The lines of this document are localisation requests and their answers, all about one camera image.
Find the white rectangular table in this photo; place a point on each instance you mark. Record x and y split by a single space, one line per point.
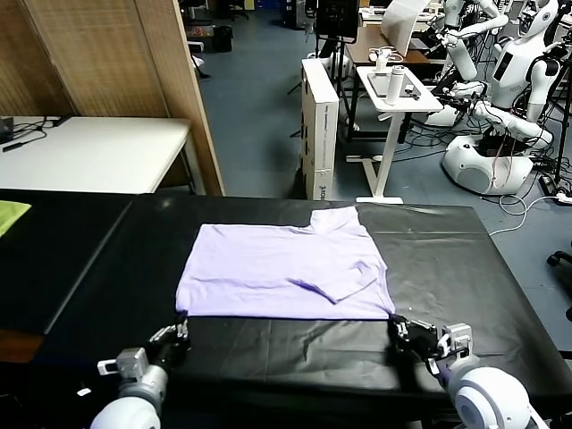
89 152

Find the lavender t-shirt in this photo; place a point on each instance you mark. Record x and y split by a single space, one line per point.
277 268

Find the tall white cardboard box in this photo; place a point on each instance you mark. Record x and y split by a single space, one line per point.
322 134

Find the green cloth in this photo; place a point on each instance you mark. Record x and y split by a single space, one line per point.
11 216

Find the white phone holder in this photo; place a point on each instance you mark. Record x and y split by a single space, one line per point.
381 60

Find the black monitor on tripod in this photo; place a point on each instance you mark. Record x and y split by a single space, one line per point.
337 18

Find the black office chair base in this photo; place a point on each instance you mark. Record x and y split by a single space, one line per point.
561 261

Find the large black table cover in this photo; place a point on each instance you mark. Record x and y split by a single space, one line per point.
424 250

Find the wooden partition screen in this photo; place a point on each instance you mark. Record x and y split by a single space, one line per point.
111 58

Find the small white standing desk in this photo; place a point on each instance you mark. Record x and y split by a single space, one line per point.
389 147

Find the grey tablet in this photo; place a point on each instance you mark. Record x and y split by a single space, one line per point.
377 85

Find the white humanoid robot raised arm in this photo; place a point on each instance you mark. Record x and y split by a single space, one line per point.
462 58

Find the small black table cover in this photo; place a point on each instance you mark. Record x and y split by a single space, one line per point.
53 259

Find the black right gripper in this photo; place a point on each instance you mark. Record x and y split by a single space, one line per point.
422 342

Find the small black device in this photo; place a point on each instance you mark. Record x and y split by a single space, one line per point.
6 129

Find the white thermos bottle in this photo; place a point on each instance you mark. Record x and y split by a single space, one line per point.
394 85

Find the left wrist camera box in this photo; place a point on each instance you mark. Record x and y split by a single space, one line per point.
127 362

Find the black trash bin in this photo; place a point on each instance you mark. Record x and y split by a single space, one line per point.
222 38

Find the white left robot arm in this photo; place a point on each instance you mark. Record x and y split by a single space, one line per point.
134 402

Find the white open laptop lid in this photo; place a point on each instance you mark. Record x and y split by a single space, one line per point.
400 22

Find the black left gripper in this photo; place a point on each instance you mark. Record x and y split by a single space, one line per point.
167 355

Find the white humanoid robot wheeled base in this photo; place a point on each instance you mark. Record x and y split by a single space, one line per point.
487 165

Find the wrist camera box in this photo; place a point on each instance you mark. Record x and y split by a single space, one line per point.
458 337
127 362

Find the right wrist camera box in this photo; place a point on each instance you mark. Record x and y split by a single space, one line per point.
458 337

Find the floor power strip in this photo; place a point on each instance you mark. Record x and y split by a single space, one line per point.
552 187

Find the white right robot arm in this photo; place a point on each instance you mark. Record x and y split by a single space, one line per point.
487 397

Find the brown wooden desk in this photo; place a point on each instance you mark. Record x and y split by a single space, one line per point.
371 44

